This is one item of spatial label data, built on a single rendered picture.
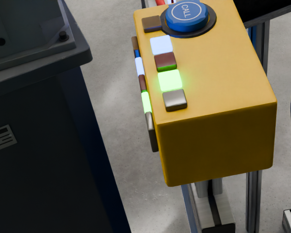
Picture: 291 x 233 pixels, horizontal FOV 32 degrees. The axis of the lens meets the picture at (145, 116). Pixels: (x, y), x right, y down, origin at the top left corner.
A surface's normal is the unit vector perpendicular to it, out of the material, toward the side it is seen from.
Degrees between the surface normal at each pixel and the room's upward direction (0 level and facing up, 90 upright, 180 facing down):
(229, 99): 0
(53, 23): 90
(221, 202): 0
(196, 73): 0
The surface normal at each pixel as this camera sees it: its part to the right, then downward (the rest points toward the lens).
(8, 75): -0.14, -0.67
